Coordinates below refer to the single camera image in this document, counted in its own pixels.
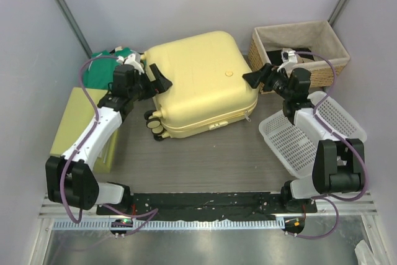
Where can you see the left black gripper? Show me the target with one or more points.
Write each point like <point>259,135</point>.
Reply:
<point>161,84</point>

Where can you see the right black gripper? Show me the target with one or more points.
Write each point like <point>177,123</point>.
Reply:
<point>267,72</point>

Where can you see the yellow hard-shell suitcase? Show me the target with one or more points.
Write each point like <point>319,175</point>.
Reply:
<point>208,90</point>

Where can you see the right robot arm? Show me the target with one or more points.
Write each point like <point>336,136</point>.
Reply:
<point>339,169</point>

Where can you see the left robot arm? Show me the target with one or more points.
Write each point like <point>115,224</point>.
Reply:
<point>70,178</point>

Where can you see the black cloth in basket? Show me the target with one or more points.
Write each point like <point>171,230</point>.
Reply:
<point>275,56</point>

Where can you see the green jersey with G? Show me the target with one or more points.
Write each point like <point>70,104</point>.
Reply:
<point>100,72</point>

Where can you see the wicker basket with liner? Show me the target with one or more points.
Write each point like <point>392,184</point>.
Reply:
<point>318,36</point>

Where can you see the yellow-green drawer box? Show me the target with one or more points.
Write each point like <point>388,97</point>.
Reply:
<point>76,117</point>

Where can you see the white plastic mesh basket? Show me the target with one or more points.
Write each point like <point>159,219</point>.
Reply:
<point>296,145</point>

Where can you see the white crumpled plastic bag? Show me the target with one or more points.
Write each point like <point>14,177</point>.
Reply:
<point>364,254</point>

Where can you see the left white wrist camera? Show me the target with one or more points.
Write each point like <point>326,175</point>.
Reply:
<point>133,60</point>

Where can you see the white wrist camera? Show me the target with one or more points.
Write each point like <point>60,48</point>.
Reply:
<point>133,60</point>
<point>289,59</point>

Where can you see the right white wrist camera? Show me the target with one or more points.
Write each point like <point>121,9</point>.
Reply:
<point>289,59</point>

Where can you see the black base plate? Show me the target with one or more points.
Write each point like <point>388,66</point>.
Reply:
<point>208,207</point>

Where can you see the white slotted cable duct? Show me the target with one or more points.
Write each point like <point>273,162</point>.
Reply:
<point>154,225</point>

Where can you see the aluminium rail frame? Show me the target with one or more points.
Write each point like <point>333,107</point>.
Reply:
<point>328,236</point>

